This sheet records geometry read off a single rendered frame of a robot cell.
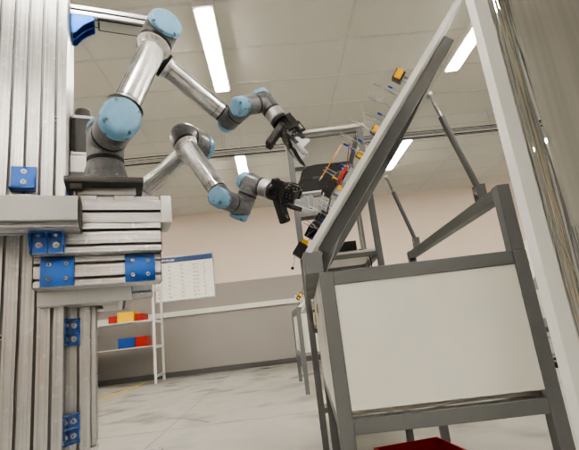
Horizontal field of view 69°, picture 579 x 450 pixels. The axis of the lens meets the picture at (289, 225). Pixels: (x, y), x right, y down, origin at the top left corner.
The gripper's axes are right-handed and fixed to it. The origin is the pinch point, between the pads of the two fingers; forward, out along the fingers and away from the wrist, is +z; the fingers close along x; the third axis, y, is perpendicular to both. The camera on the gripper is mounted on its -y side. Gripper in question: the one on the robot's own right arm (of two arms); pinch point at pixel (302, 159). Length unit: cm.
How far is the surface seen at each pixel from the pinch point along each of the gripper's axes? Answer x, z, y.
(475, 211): -13, 54, 33
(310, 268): -23, 41, -28
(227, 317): 740, -105, -52
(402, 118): -19.2, 13.8, 31.4
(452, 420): -20, 96, -19
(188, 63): 193, -236, 41
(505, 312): -25, 82, 10
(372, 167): -15.8, 22.4, 12.1
